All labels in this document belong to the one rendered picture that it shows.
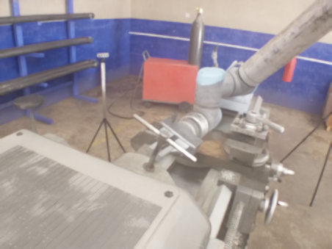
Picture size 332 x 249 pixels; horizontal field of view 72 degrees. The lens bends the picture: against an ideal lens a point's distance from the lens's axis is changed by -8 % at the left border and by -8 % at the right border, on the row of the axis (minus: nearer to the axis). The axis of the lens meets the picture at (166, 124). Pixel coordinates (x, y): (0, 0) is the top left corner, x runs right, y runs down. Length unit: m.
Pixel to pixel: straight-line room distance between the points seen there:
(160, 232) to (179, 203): 0.07
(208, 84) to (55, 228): 0.60
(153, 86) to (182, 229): 3.74
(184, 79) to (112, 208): 3.67
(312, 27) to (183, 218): 0.55
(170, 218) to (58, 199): 0.17
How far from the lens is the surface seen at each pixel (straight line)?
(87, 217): 0.38
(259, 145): 1.21
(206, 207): 1.14
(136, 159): 0.71
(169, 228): 0.37
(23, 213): 0.41
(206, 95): 0.81
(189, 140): 0.71
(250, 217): 1.42
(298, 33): 0.73
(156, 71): 3.99
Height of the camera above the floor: 1.61
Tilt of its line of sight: 26 degrees down
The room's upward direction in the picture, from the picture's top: 4 degrees clockwise
